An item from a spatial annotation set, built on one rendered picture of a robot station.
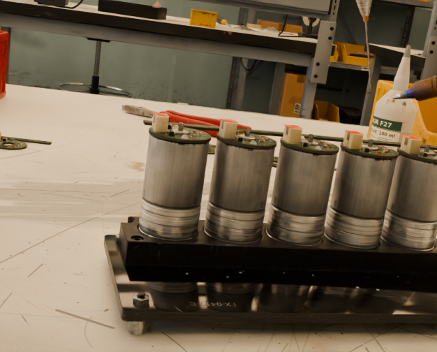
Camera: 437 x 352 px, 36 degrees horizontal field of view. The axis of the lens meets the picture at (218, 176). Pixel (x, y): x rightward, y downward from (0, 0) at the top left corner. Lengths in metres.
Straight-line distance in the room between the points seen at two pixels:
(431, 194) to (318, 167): 0.06
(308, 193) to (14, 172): 0.20
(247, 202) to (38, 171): 0.18
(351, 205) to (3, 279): 0.15
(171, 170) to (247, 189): 0.03
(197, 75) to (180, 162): 4.45
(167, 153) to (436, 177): 0.12
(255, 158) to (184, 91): 4.46
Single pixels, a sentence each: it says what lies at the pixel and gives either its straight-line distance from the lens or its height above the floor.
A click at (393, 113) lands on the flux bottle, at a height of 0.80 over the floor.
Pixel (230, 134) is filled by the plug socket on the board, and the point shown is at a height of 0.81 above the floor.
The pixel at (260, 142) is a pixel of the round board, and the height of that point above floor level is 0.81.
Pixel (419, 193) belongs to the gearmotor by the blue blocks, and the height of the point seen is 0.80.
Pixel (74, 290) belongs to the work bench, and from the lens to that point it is 0.27.
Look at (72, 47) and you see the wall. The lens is 4.70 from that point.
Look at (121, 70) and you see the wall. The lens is 4.70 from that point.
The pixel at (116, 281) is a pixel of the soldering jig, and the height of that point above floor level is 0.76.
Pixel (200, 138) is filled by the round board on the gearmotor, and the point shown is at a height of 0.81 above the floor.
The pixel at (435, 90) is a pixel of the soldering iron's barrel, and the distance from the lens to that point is 0.28.
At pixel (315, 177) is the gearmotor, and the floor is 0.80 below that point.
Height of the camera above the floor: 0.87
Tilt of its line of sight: 15 degrees down
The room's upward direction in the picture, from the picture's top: 8 degrees clockwise
